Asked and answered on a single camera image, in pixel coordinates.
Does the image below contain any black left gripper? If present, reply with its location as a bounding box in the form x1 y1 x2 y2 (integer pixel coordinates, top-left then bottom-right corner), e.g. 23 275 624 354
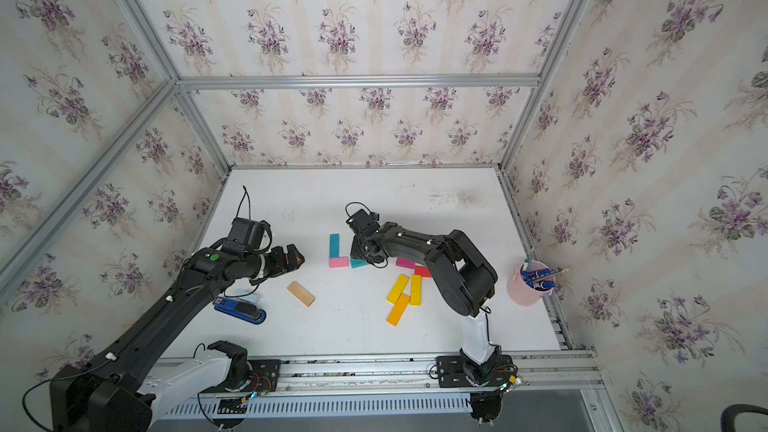
241 244 306 284

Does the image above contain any short teal block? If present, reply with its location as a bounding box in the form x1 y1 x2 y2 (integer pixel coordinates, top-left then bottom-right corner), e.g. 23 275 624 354
350 258 368 268

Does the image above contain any pink block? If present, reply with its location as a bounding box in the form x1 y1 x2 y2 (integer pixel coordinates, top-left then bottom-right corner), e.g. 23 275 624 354
329 257 350 269

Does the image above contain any natural wood block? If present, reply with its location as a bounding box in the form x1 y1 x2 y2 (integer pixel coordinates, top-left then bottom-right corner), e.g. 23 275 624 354
287 282 316 307

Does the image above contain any long teal block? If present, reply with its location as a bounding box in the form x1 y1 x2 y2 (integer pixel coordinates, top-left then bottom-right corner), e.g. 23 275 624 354
329 233 340 259

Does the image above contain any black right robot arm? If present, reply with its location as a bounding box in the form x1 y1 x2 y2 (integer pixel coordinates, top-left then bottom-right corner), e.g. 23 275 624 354
346 208 502 385

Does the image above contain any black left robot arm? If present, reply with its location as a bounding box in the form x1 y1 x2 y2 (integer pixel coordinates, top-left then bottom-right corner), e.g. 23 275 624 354
49 218 305 431

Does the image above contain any magenta block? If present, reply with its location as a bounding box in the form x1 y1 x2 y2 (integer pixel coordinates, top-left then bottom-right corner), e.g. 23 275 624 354
396 258 416 269

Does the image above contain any yellow block left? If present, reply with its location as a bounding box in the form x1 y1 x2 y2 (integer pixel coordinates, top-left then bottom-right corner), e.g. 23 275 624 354
386 274 410 305

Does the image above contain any yellow block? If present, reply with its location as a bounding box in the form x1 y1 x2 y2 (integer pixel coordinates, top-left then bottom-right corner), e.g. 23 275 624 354
386 274 410 305
410 275 422 307

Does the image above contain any blue stapler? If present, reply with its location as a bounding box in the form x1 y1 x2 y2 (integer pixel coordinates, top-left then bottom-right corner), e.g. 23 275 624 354
213 297 267 325

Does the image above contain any yellow block right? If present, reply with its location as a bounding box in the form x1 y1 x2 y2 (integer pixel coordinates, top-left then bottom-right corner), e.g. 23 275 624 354
410 275 422 307

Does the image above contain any red block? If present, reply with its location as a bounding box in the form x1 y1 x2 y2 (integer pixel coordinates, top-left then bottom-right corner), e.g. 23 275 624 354
413 266 432 278

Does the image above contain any amber orange block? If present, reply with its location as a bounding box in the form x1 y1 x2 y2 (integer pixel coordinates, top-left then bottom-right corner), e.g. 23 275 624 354
386 294 410 327

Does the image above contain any pink pen cup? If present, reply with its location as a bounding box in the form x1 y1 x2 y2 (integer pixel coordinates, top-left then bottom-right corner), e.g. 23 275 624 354
507 257 569 307

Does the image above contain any black chair edge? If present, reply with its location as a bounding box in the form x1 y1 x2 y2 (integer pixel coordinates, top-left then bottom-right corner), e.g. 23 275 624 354
720 404 767 432

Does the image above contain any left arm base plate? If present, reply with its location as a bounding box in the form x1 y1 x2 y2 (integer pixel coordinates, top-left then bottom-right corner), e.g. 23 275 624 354
213 359 282 394

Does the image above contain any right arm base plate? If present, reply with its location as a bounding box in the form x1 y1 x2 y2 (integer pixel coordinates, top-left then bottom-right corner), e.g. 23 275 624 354
434 355 519 389

